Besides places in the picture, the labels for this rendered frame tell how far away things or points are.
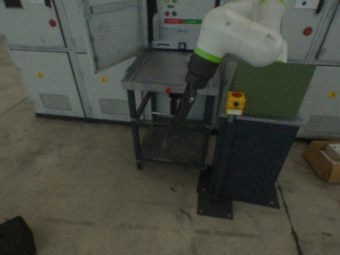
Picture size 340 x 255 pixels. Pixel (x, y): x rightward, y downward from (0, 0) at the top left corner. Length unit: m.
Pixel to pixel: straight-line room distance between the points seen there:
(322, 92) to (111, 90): 1.96
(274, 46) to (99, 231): 1.46
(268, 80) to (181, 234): 1.09
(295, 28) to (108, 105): 1.83
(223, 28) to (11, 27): 2.22
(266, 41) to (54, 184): 1.82
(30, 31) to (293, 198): 2.67
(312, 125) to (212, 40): 1.93
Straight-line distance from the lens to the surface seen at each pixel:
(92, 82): 2.34
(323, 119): 2.45
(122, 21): 1.81
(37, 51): 2.53
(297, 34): 2.02
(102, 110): 2.47
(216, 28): 0.64
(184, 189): 1.77
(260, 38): 0.65
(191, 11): 1.94
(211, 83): 1.36
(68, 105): 2.65
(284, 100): 1.29
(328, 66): 2.20
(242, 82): 1.20
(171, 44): 2.00
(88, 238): 1.65
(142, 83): 1.38
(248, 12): 1.06
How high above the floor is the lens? 1.39
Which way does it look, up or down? 36 degrees down
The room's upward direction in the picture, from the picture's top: straight up
